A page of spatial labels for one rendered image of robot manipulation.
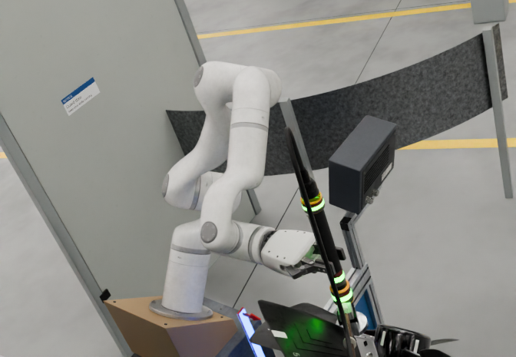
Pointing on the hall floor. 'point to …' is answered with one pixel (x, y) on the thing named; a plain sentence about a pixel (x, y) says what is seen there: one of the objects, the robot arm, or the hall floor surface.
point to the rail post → (373, 305)
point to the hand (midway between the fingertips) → (330, 259)
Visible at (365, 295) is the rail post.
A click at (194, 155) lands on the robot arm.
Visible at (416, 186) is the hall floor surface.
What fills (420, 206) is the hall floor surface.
